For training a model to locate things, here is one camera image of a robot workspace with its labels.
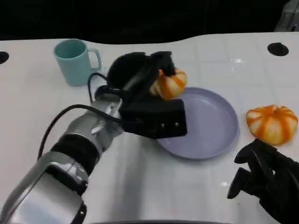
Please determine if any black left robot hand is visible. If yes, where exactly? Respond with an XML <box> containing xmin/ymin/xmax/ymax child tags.
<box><xmin>107</xmin><ymin>50</ymin><xmax>177</xmax><ymax>105</ymax></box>

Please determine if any pale green mug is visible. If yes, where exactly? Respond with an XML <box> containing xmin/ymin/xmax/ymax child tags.
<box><xmin>53</xmin><ymin>39</ymin><xmax>103</xmax><ymax>87</ymax></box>

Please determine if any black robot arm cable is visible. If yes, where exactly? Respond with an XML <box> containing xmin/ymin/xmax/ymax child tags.
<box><xmin>37</xmin><ymin>104</ymin><xmax>123</xmax><ymax>161</ymax></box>
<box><xmin>87</xmin><ymin>72</ymin><xmax>122</xmax><ymax>103</ymax></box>

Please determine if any lilac plate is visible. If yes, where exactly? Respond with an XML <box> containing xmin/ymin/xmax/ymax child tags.
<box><xmin>156</xmin><ymin>87</ymin><xmax>241</xmax><ymax>161</ymax></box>

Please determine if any grey metal frame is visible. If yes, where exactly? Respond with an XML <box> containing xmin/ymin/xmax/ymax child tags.
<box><xmin>274</xmin><ymin>0</ymin><xmax>299</xmax><ymax>32</ymax></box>

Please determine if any orange white toy bread roll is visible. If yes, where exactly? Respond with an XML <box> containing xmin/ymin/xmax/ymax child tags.
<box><xmin>149</xmin><ymin>68</ymin><xmax>188</xmax><ymax>101</ymax></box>
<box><xmin>246</xmin><ymin>105</ymin><xmax>299</xmax><ymax>146</ymax></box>

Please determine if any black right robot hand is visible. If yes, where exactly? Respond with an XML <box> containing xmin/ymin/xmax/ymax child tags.
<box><xmin>227</xmin><ymin>139</ymin><xmax>299</xmax><ymax>224</ymax></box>

